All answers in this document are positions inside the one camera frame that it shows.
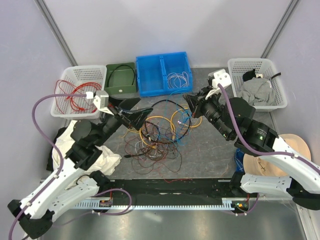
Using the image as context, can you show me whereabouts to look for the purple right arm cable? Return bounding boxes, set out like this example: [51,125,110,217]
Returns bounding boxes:
[217,83,320,218]

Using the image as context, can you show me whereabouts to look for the grey cloth in basket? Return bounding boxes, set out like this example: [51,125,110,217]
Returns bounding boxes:
[237,78,276,107]

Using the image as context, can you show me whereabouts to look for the green plastic box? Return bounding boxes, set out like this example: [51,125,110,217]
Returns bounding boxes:
[104,62,137,95]

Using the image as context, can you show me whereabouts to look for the blue cloth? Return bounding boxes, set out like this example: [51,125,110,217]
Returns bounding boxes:
[234,148,245,173]

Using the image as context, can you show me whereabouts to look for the short black cable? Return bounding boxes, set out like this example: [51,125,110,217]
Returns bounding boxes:
[108,64,137,87]

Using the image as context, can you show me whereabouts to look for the white cloth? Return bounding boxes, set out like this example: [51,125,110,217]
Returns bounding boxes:
[55,119,122,192]

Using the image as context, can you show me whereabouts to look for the blue plastic divided bin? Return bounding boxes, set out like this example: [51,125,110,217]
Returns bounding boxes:
[136,51,193,97]

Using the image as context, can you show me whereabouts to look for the white right perforated basket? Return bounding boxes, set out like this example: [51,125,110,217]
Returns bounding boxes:
[227,58,288,112]

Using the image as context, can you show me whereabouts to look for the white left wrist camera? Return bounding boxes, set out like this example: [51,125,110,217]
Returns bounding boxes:
[85,90,112,115]

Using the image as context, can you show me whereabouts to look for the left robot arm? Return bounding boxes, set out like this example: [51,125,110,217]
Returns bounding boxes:
[7,91,153,240]

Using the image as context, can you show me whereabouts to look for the beige bucket hat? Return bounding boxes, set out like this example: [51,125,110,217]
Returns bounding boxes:
[242,133,312,179]

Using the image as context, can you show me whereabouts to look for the white slotted cable duct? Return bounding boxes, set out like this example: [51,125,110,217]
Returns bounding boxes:
[72,198,235,211]

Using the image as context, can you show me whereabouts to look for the thin brown wire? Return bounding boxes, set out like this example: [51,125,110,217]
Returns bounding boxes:
[123,124,182,176]

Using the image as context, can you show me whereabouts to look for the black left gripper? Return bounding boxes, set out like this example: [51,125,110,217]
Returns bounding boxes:
[94,95,154,146]

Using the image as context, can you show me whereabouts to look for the white wires in blue bin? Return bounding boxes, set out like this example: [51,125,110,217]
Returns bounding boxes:
[166,71,192,89]

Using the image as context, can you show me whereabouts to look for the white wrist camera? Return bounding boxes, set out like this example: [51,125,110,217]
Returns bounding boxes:
[85,90,112,115]
[208,68,232,97]

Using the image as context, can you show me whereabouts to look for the white left perforated basket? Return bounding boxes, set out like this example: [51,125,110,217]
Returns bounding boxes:
[50,65,107,120]

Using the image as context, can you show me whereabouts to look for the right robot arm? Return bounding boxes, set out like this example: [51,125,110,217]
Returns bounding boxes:
[183,84,320,211]

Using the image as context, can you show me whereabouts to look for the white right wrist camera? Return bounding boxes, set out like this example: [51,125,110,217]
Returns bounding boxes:
[208,68,232,97]

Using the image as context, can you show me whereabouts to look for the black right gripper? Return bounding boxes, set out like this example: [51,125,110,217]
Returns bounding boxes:
[183,84,233,139]

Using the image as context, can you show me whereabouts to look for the black item in basket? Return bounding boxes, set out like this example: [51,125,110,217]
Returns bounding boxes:
[242,69,256,82]

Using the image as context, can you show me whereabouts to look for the thin yellow wire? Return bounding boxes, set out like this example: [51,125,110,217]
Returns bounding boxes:
[117,92,196,140]

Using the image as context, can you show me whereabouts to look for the white perforated basket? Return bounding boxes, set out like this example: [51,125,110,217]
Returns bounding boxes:
[50,65,107,120]
[227,58,288,112]

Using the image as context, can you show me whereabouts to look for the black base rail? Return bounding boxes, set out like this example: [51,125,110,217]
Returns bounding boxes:
[98,178,248,205]

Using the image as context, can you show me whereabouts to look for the red cables in basket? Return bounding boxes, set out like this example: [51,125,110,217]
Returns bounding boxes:
[54,79,103,113]

